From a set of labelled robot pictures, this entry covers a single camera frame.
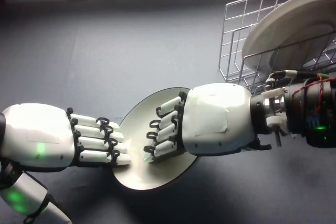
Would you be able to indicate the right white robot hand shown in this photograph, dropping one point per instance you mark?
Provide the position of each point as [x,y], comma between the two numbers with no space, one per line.
[215,119]

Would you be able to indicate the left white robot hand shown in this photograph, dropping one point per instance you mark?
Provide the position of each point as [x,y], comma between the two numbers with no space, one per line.
[34,134]

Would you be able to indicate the white round ceramic plate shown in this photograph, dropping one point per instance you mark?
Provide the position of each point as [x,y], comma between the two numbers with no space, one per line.
[288,24]
[147,174]

